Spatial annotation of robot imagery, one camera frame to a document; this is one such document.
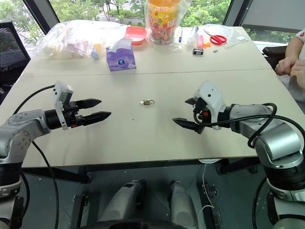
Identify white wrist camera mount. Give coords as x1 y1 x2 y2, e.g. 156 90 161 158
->
52 80 74 131
193 80 227 131

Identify person's left hand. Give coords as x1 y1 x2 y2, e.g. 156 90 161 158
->
290 60 305 80

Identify person's white shirt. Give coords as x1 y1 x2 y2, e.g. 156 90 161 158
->
287 28 305 107

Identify black chair armrest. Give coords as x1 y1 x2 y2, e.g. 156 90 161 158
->
262 46 289 70

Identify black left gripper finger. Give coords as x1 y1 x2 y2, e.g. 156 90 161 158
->
76 97 103 110
82 111 112 126

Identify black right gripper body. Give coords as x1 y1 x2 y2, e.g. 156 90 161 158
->
192 97 211 125

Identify black mesh office chair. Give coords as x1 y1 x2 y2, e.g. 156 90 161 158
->
0 20 32 97

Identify clear plastic syringe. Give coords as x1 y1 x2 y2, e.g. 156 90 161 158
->
186 25 200 47

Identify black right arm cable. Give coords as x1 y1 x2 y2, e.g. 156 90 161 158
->
193 102 278 149

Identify red plastic bowl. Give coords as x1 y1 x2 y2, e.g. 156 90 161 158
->
124 26 147 45

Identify grey rounded robot leg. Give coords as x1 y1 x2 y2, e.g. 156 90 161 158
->
98 179 146 223
169 180 199 229

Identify purple tissue box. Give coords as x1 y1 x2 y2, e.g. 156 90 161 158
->
105 38 137 73

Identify red handled scissors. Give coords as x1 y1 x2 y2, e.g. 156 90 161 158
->
203 29 228 46

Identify person's right hand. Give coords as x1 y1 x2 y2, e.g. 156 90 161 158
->
274 57 299 77

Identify blue and yellow bottle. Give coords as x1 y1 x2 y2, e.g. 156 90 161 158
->
91 43 102 60

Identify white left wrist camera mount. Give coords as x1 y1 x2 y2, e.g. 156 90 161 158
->
52 80 74 131

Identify colourful candy jar in bag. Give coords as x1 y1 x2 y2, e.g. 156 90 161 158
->
144 0 183 46

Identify small clear zip bag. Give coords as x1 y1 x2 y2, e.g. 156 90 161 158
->
204 23 250 49

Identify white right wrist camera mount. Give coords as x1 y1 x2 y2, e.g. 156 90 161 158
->
193 80 227 131

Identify dark window frame post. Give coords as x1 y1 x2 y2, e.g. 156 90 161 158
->
223 0 249 27
23 0 61 34

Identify thin white cable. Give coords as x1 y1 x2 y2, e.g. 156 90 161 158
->
196 159 215 223

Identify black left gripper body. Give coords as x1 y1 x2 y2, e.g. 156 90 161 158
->
62 101 84 129

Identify large clear plastic bag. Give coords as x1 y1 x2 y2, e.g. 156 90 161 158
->
35 20 131 60

